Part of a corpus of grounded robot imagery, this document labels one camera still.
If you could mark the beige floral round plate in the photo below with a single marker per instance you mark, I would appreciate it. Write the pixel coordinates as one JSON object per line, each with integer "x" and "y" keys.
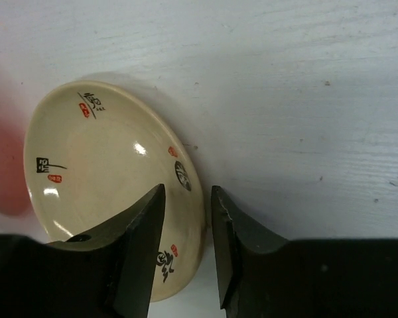
{"x": 91, "y": 150}

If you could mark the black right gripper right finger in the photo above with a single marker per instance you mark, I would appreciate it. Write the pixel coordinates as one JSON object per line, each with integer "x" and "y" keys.
{"x": 262, "y": 274}

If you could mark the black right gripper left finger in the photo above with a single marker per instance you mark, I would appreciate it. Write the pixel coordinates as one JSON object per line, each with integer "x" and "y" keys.
{"x": 106, "y": 271}

